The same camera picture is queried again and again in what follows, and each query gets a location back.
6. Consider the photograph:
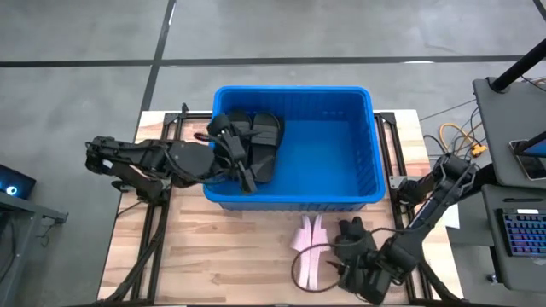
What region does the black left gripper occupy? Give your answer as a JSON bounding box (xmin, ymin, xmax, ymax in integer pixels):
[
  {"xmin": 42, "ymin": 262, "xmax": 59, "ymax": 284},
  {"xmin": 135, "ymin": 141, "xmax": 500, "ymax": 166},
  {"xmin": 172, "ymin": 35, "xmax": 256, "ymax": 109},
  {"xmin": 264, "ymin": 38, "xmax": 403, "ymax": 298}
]
[{"xmin": 215, "ymin": 125, "xmax": 263, "ymax": 195}]

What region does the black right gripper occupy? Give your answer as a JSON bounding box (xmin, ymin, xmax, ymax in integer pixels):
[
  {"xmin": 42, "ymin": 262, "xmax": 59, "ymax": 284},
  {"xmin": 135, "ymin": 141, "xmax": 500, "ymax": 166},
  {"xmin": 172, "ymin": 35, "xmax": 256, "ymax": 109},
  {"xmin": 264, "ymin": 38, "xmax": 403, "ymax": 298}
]
[{"xmin": 327, "ymin": 250, "xmax": 396, "ymax": 305}]

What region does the blue plastic bin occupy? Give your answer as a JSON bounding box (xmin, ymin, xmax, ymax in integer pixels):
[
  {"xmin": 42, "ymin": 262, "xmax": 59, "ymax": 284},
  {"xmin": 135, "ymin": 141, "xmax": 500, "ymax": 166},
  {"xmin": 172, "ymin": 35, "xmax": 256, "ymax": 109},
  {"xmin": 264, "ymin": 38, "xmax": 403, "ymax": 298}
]
[{"xmin": 202, "ymin": 84, "xmax": 387, "ymax": 213}]

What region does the white paper sheet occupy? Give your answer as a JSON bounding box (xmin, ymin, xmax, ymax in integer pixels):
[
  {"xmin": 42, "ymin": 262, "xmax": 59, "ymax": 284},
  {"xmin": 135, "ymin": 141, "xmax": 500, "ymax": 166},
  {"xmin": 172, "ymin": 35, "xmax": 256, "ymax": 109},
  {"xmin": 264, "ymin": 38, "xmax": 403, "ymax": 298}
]
[{"xmin": 441, "ymin": 203, "xmax": 462, "ymax": 229}]

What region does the grey desk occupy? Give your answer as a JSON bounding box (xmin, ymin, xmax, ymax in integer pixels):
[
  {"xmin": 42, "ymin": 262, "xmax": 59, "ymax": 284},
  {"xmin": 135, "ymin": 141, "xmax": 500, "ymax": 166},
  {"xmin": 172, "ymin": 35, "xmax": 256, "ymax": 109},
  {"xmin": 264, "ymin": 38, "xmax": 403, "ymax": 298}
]
[{"xmin": 481, "ymin": 185, "xmax": 546, "ymax": 294}]

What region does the backlit rainbow keyboard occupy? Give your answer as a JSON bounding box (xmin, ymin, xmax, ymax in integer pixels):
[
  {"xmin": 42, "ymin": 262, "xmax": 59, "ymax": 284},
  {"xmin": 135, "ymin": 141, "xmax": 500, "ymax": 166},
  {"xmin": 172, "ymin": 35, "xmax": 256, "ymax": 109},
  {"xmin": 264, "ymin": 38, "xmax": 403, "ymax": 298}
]
[{"xmin": 496, "ymin": 207, "xmax": 546, "ymax": 258}]

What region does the smartphone with white edge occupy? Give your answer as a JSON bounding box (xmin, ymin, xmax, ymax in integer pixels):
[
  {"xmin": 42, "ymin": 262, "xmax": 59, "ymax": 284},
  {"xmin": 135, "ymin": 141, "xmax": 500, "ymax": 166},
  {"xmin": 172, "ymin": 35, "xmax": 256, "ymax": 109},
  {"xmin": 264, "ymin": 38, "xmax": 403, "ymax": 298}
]
[{"xmin": 509, "ymin": 139, "xmax": 546, "ymax": 182}]

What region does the blue screen tablet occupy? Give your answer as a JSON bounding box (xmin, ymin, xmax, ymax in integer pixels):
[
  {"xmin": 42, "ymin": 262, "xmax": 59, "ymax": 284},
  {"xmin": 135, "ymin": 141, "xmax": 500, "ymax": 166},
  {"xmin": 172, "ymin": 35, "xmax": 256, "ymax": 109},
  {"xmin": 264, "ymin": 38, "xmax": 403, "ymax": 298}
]
[{"xmin": 522, "ymin": 138, "xmax": 546, "ymax": 159}]

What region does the black computer with blue light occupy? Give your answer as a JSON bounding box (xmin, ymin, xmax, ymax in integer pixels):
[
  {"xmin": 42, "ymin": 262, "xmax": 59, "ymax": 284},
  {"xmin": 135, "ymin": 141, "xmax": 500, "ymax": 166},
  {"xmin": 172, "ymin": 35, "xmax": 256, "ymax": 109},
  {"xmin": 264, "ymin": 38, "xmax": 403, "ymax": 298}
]
[{"xmin": 0, "ymin": 164, "xmax": 38, "ymax": 200}]

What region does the dark grey side table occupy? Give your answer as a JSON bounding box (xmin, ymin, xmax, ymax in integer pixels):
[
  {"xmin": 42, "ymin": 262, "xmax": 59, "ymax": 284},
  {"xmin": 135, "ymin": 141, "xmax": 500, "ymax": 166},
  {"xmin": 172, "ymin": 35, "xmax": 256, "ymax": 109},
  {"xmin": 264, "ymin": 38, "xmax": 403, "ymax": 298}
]
[{"xmin": 0, "ymin": 194, "xmax": 69, "ymax": 307}]

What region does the black stand pole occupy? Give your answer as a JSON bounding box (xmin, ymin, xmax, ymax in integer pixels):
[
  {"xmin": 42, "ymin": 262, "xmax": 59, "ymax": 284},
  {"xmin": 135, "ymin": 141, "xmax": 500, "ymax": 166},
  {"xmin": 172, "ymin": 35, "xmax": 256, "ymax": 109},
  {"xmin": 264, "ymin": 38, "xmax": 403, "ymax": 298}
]
[{"xmin": 489, "ymin": 38, "xmax": 546, "ymax": 93}]

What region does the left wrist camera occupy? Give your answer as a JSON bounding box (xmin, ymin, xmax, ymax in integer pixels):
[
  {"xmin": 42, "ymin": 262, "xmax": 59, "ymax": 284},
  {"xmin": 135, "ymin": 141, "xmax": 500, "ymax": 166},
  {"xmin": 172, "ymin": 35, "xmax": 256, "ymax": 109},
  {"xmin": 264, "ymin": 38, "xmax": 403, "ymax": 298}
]
[{"xmin": 207, "ymin": 113, "xmax": 231, "ymax": 138}]

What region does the yellow cable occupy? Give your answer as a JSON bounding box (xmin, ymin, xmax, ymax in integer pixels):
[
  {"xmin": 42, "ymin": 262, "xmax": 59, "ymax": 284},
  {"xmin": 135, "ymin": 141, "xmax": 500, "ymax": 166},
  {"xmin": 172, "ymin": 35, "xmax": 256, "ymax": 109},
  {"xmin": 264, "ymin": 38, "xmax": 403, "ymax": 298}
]
[{"xmin": 439, "ymin": 122, "xmax": 490, "ymax": 157}]

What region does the grey floor cable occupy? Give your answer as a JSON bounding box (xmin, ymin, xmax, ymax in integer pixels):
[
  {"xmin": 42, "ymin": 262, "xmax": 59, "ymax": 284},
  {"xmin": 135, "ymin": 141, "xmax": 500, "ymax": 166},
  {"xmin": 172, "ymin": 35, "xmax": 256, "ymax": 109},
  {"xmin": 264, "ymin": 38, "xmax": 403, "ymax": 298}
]
[{"xmin": 420, "ymin": 99, "xmax": 478, "ymax": 122}]

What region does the grey stand base plate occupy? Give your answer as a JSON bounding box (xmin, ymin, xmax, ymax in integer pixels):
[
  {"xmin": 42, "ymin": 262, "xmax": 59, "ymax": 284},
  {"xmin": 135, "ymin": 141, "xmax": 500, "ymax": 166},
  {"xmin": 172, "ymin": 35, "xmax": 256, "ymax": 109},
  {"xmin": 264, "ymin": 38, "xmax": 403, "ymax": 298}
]
[{"xmin": 472, "ymin": 76, "xmax": 546, "ymax": 191}]

